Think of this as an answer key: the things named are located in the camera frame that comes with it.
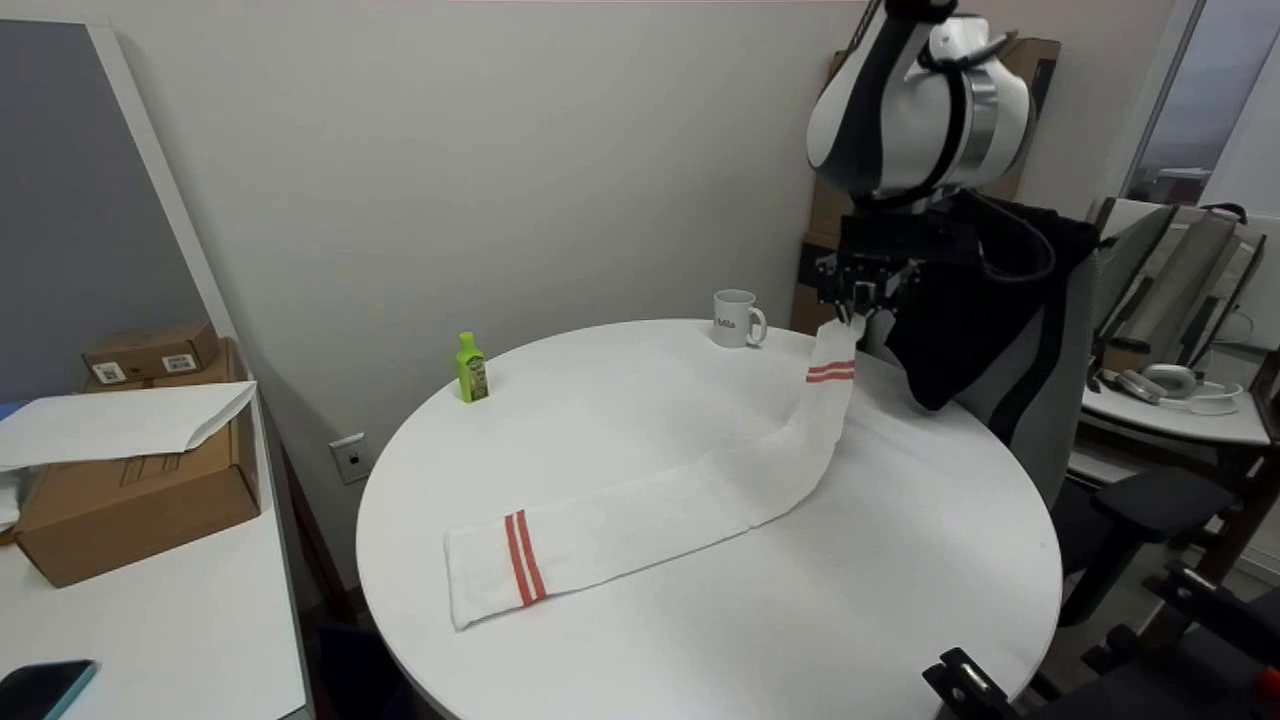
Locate white paper sheet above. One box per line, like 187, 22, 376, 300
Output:
0, 379, 257, 474

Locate white headphones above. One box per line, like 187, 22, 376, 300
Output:
1119, 364, 1238, 414

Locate small green bottle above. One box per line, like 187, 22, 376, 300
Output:
451, 333, 487, 403

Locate black jacket on chair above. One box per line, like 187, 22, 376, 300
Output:
889, 191, 1099, 416

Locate dark smartphone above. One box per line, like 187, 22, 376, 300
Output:
0, 661, 98, 720

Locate grey office chair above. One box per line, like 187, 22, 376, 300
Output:
854, 171, 1137, 511

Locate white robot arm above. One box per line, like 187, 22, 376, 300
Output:
803, 0, 1031, 324

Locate white ceramic mug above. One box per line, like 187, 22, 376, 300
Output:
712, 287, 770, 348

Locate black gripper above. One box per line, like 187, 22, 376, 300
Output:
811, 191, 948, 354

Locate large brown cardboard box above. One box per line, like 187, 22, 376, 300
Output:
16, 414, 261, 590

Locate white side desk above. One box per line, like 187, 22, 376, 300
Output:
0, 414, 312, 720

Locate white towel with red stripes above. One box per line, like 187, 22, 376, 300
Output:
446, 317, 865, 630

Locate grey folded chair stack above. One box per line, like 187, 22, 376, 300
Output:
1096, 200, 1268, 374

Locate small cardboard box with labels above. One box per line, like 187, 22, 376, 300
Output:
85, 324, 244, 389

